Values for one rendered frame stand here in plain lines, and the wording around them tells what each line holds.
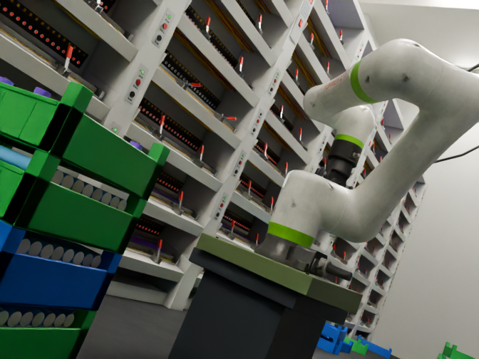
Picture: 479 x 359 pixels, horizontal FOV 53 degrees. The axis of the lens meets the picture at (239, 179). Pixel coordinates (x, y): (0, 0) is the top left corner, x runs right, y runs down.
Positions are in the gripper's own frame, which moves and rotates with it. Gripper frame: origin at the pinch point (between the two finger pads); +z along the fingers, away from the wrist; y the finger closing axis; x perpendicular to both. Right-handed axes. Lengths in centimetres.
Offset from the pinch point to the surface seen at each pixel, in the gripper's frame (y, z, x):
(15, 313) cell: -77, 38, -52
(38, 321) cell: -73, 39, -50
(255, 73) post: -6, -64, 70
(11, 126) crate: -86, 20, -53
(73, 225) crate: -75, 27, -53
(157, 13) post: -63, -41, 30
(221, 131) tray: -15, -28, 59
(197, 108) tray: -31, -28, 49
